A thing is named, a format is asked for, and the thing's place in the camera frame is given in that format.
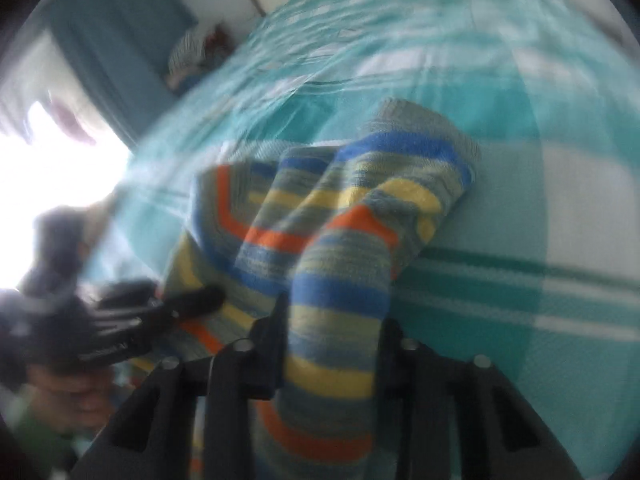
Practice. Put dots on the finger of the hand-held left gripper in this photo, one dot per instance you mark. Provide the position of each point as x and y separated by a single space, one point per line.
192 302

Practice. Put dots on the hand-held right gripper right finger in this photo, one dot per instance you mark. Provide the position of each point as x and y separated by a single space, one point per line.
395 360

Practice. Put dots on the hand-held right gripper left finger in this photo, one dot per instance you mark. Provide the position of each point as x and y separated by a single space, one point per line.
270 345

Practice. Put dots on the striped knit sweater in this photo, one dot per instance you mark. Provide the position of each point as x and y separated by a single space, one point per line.
340 260

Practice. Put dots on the pile of clothes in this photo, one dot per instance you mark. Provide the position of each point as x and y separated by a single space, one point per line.
200 55

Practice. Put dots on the person's left hand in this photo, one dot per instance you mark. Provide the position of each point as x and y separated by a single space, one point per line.
70 395

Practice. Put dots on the teal plaid blanket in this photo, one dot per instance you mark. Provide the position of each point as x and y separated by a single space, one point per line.
500 210

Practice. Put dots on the blue curtain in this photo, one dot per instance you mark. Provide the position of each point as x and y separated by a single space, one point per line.
120 30

